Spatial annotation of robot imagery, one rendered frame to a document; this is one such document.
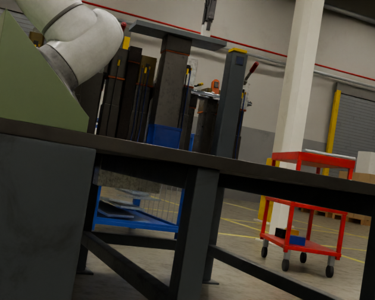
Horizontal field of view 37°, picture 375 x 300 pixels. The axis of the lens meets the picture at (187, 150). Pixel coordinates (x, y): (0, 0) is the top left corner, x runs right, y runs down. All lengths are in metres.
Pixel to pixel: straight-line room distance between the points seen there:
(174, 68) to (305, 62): 4.40
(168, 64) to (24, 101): 0.78
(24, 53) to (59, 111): 0.18
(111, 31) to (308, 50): 4.96
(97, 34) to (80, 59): 0.09
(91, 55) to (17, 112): 0.28
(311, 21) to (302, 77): 0.64
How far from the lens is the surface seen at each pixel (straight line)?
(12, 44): 1.59
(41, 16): 1.73
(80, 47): 1.68
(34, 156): 1.57
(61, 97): 1.60
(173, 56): 2.21
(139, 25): 2.16
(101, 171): 2.87
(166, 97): 2.18
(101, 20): 1.72
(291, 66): 9.82
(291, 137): 6.37
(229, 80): 2.28
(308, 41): 6.57
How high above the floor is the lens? 0.64
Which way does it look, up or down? 2 degrees up
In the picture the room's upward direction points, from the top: 9 degrees clockwise
